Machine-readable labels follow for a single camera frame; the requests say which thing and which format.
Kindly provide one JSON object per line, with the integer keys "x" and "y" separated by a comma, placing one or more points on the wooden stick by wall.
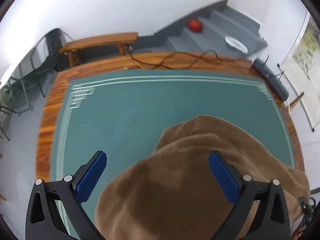
{"x": 295, "y": 102}

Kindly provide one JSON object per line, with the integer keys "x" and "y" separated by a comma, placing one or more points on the landscape scroll painting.
{"x": 301, "y": 68}

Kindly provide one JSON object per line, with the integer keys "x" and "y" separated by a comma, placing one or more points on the wooden bench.
{"x": 121, "y": 40}

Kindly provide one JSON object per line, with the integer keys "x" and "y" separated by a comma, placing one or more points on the black power strip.
{"x": 274, "y": 81}

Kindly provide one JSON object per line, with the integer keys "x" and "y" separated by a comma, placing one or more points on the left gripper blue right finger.
{"x": 227, "y": 176}

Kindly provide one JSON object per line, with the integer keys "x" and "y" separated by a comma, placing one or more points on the green table mat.
{"x": 124, "y": 114}

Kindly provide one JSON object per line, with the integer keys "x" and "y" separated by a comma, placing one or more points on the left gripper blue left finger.
{"x": 87, "y": 176}

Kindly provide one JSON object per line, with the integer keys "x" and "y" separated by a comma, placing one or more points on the white object on stairs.
{"x": 236, "y": 44}

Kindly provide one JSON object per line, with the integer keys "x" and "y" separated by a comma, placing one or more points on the brown fleece garment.
{"x": 172, "y": 194}

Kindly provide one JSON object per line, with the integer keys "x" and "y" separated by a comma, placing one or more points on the red ball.
{"x": 195, "y": 25}

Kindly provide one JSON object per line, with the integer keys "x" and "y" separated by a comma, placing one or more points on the glass top side table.
{"x": 17, "y": 87}

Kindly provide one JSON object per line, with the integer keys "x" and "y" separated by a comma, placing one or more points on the black metal chair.
{"x": 54, "y": 40}

